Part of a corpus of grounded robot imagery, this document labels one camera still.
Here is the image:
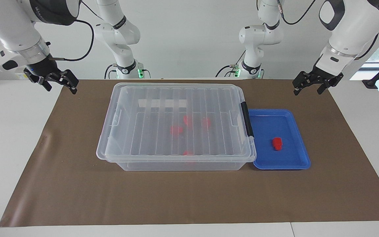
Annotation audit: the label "brown table mat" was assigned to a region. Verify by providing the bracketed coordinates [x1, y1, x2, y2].
[0, 79, 379, 227]

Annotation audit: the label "blue plastic tray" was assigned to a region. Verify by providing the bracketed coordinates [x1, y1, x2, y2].
[247, 109, 311, 170]

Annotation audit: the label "clear ribbed plastic lid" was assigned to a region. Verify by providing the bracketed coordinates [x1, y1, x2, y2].
[96, 82, 257, 164]

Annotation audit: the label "white label strip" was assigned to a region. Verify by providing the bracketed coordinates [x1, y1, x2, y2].
[139, 99, 188, 109]

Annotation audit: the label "clear plastic storage box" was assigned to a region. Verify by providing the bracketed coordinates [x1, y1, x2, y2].
[106, 86, 257, 171]

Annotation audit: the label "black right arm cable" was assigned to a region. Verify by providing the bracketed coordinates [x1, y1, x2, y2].
[46, 0, 105, 62]

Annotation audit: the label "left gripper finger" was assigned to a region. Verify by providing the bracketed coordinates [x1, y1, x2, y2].
[317, 74, 344, 95]
[292, 71, 309, 96]

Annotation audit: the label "black box latch clip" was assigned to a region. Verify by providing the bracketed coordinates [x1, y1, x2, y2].
[240, 102, 255, 138]

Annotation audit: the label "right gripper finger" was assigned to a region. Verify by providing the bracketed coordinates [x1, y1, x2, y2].
[59, 69, 79, 95]
[28, 74, 52, 92]

